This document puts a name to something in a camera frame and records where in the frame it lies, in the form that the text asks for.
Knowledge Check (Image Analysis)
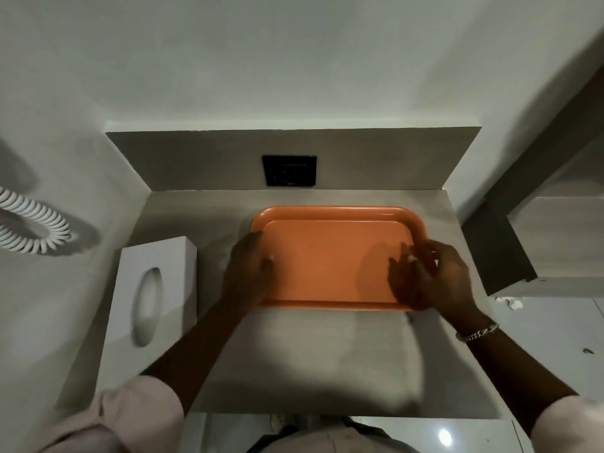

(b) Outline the person's left hand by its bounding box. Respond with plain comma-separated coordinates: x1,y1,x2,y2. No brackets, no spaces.
221,230,276,310

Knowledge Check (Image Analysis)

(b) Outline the person's right hand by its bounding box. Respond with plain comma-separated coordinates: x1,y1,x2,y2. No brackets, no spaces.
387,239,478,322

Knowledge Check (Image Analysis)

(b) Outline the orange plastic tray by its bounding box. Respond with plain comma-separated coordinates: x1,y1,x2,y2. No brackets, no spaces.
250,206,429,313

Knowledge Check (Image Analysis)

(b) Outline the person's right forearm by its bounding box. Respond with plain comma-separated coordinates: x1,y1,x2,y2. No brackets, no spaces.
444,310,580,423

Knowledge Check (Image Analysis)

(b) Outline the person's left forearm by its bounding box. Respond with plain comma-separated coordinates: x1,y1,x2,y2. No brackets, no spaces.
140,297,259,418

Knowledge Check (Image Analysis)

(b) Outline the white tissue box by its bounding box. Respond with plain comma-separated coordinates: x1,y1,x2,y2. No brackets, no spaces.
96,236,198,402

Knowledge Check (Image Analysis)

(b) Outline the grey backsplash panel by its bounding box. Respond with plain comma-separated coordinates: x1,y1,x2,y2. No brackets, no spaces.
106,126,482,192

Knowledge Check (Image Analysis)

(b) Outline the grey wooden shelf unit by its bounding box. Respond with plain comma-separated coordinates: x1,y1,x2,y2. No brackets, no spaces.
460,181,604,299

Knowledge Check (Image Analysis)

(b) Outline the light pink shirt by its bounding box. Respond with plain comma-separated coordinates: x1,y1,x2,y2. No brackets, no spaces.
42,376,604,453

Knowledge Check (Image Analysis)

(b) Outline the silver chain bracelet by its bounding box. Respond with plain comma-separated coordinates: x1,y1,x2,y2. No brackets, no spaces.
455,323,500,344

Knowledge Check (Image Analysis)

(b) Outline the black wall socket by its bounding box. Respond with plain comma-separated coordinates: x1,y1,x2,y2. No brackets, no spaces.
262,155,318,187

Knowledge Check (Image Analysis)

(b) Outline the white coiled cord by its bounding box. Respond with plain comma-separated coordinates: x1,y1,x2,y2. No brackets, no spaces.
0,187,72,254

